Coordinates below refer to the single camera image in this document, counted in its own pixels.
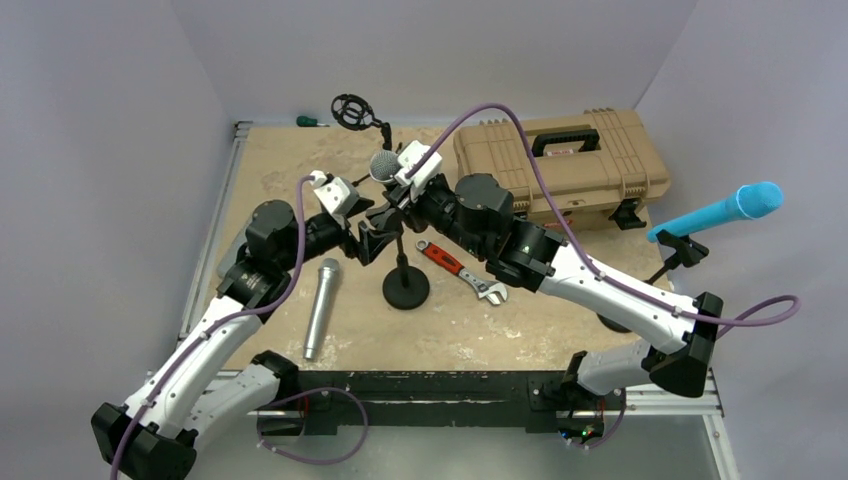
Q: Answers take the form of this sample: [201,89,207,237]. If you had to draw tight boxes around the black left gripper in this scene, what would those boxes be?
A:
[278,198,396,272]

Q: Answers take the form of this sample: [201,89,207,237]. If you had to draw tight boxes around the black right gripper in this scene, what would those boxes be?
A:
[386,177,488,259]

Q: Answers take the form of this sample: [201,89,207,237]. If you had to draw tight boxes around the black microphone with mesh head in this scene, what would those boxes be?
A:
[369,150,402,190]

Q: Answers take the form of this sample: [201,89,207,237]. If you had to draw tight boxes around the silver mesh head microphone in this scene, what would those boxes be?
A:
[303,258,342,361]

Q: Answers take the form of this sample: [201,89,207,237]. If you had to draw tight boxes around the black round base mic stand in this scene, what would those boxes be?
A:
[366,203,430,311]

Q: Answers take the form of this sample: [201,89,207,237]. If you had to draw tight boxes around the black tripod shock mount stand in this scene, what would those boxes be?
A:
[331,93,399,186]

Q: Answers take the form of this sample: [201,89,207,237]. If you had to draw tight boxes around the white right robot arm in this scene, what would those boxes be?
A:
[384,174,723,407]

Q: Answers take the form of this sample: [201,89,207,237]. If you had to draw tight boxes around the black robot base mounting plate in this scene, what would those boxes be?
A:
[257,370,623,441]

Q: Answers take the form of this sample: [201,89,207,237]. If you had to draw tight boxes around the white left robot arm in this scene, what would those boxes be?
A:
[91,200,399,479]

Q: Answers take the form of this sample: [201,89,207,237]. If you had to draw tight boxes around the blue foam covered microphone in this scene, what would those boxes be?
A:
[646,182,784,243]

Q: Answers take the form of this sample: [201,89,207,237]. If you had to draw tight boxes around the tan plastic tool case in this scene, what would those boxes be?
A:
[453,108,671,231]

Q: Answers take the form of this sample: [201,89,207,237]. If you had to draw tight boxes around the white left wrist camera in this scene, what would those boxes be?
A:
[309,170,361,221]

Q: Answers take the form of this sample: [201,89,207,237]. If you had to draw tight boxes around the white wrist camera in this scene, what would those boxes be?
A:
[393,140,443,202]
[309,170,361,221]

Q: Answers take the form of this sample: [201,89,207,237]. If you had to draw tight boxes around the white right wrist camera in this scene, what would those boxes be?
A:
[393,140,443,202]

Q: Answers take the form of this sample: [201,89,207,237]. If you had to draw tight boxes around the green handled screwdriver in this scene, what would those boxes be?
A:
[296,115,329,128]

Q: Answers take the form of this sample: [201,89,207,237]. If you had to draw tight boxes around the red handled adjustable wrench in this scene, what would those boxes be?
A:
[415,240,509,306]

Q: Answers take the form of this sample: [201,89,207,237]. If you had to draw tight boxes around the aluminium table frame rails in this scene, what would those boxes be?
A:
[175,121,254,347]

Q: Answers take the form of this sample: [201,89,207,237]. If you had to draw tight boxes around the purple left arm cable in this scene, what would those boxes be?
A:
[109,175,369,480]

